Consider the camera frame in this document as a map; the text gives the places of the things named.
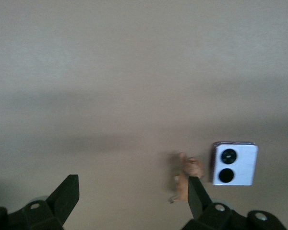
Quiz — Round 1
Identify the brown lion statue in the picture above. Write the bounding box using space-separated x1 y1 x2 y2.
167 151 205 205

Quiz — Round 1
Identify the lilac flip phone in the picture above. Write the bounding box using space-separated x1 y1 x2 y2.
210 141 259 186

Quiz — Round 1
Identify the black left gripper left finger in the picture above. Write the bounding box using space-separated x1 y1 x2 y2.
0 174 81 230

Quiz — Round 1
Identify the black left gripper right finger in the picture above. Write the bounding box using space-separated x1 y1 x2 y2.
181 176 287 230

